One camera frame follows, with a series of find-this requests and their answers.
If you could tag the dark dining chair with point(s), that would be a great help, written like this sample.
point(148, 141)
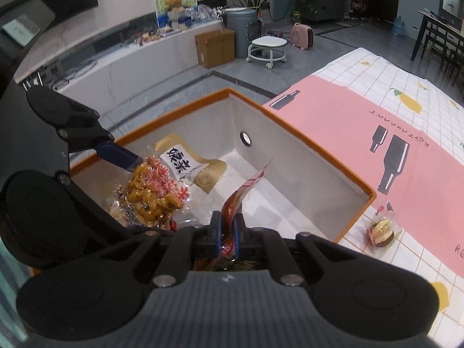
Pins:
point(453, 54)

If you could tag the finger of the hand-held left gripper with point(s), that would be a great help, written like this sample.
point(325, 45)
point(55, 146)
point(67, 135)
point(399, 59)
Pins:
point(119, 156)
point(101, 214)

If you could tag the pink space heater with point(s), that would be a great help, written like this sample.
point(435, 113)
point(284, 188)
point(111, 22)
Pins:
point(302, 36)

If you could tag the gold clear-window snack packet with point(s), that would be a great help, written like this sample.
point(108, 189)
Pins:
point(152, 192)

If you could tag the teddy bear picture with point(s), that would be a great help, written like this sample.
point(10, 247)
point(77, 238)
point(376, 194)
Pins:
point(174, 7)

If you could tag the dark dining table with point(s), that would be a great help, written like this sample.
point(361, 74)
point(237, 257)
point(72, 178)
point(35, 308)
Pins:
point(431, 16)

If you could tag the pink and white tablecloth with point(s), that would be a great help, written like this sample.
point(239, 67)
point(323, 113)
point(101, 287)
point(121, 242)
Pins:
point(362, 123)

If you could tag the small wrapped cake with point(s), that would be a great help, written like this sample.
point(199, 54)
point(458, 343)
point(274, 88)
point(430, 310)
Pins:
point(380, 230)

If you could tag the red braised meat packet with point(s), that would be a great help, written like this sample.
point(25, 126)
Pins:
point(235, 203)

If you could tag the blue water jug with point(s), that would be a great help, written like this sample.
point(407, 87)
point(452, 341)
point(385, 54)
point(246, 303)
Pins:
point(398, 27)

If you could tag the grey trash can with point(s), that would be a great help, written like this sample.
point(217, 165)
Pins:
point(239, 32)

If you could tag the cardboard box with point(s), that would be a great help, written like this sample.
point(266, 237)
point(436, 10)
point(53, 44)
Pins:
point(214, 47)

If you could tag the low white media cabinet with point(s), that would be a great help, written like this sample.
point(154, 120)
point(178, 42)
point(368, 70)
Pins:
point(145, 61)

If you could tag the olive foil snack packet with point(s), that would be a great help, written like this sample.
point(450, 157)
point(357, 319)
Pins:
point(212, 177)

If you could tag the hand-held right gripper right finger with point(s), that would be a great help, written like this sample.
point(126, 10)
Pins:
point(239, 235)

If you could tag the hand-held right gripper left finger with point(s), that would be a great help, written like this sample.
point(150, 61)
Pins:
point(216, 235)

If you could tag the white wheeled stool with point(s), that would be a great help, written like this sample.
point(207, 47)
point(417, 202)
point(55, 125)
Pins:
point(268, 41)

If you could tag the orange storage box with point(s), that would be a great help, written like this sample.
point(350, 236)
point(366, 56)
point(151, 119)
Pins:
point(290, 174)

